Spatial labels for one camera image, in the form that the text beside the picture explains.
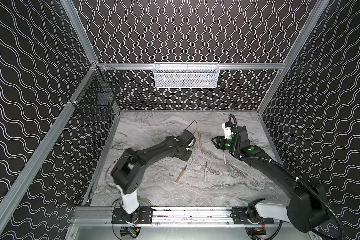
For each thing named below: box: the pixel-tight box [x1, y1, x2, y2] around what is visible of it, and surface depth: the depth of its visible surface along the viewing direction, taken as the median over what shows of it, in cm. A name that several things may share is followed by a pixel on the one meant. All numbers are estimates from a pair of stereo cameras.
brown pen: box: [175, 165, 187, 184], surface depth 90 cm
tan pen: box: [198, 131, 203, 150], surface depth 105 cm
